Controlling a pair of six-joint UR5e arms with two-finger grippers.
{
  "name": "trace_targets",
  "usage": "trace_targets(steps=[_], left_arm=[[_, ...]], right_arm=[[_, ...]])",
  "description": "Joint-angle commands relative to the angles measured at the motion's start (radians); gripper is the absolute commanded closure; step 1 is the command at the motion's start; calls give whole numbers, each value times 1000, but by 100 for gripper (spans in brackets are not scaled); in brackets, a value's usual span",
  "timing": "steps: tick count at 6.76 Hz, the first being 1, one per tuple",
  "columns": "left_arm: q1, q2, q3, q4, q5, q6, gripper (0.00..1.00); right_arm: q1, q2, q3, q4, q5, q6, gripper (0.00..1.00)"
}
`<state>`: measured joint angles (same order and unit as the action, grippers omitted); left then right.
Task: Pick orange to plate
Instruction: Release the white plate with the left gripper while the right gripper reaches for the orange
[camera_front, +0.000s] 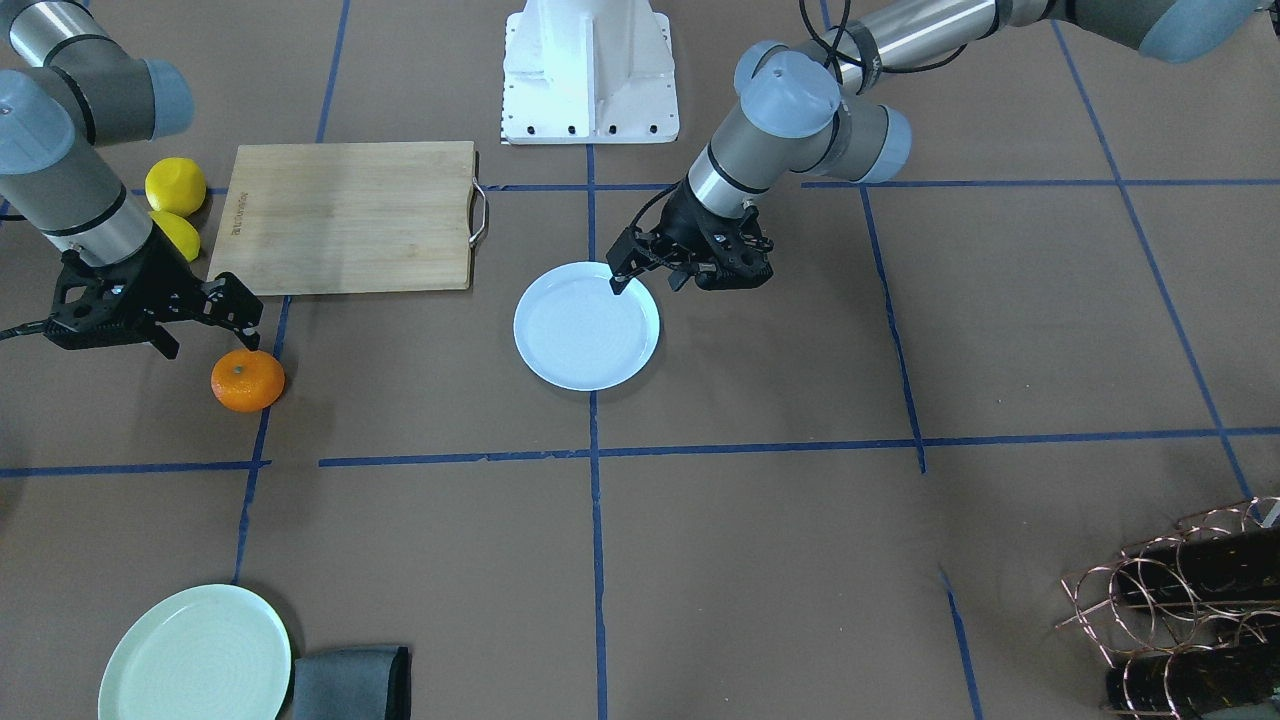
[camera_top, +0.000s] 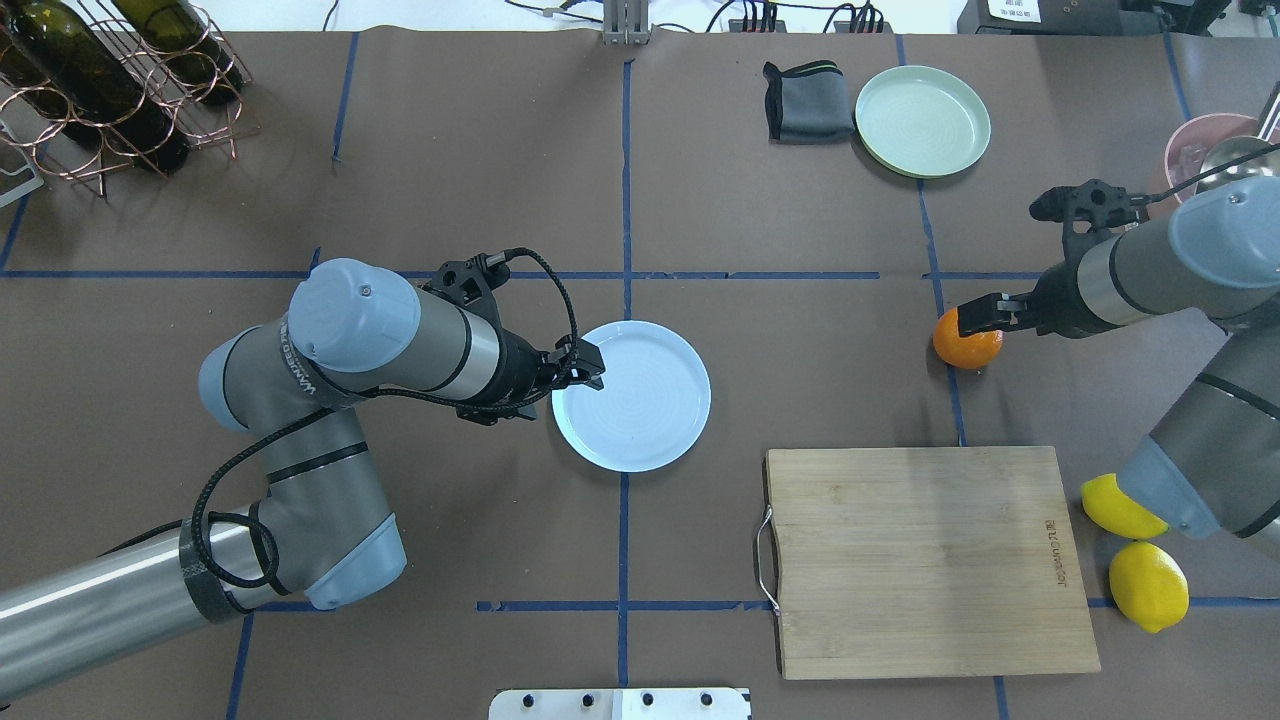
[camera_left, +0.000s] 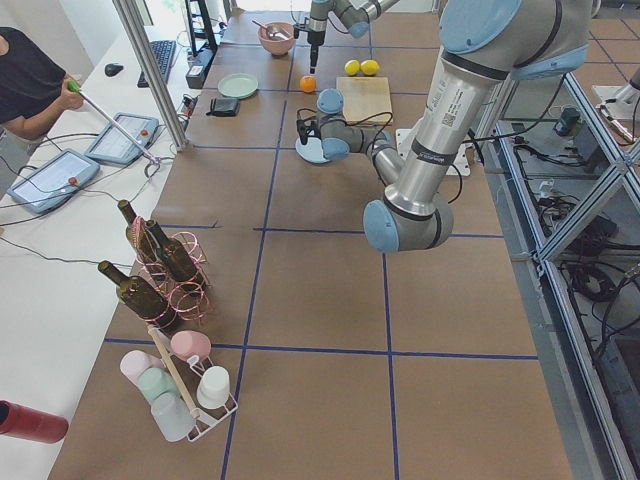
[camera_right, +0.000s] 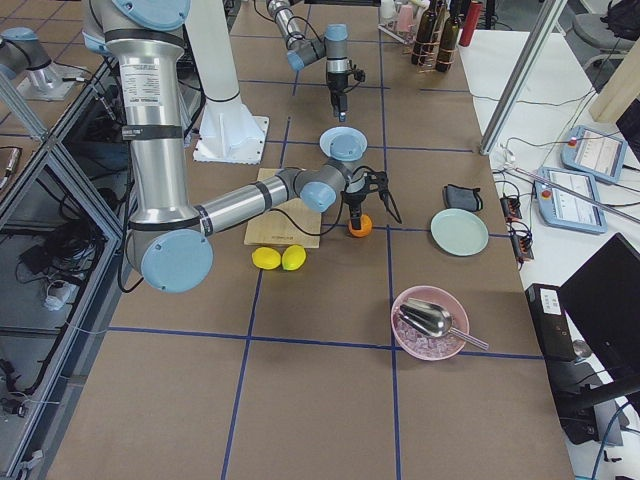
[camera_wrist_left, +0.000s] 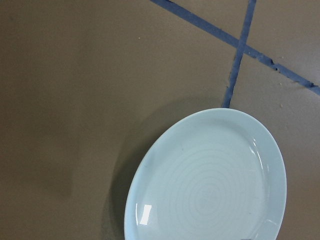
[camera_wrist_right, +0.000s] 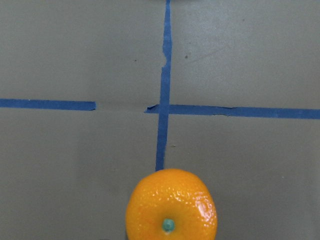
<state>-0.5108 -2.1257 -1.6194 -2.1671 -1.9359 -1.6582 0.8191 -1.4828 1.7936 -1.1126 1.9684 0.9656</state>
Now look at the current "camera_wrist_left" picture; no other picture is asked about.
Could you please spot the light blue plate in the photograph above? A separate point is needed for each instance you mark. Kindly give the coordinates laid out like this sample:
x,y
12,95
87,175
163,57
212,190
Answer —
x,y
217,174

